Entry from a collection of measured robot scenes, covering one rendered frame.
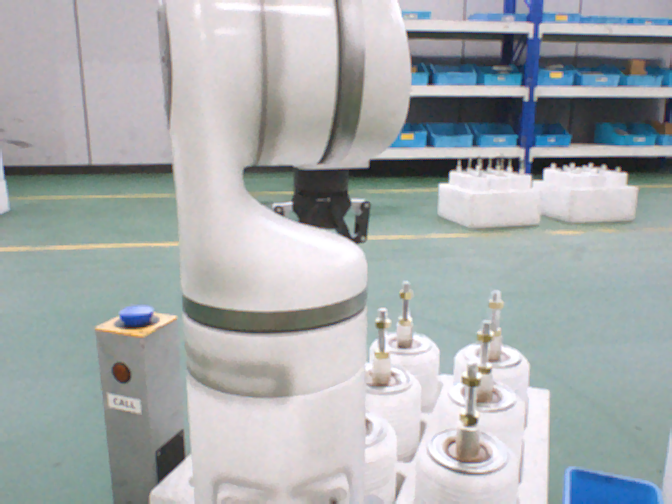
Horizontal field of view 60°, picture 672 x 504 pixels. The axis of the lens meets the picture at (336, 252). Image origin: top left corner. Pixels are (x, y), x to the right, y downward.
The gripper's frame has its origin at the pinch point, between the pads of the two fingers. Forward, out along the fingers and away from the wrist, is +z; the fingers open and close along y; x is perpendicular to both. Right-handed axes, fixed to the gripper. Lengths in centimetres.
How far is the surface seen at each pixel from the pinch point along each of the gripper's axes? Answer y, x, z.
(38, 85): 115, -525, -51
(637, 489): -32.6, 27.1, 24.7
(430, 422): -9.6, 15.9, 17.4
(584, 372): -67, -22, 35
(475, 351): -17.6, 12.7, 10.1
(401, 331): -8.9, 7.8, 8.0
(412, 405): -4.7, 20.6, 11.9
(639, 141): -413, -364, 3
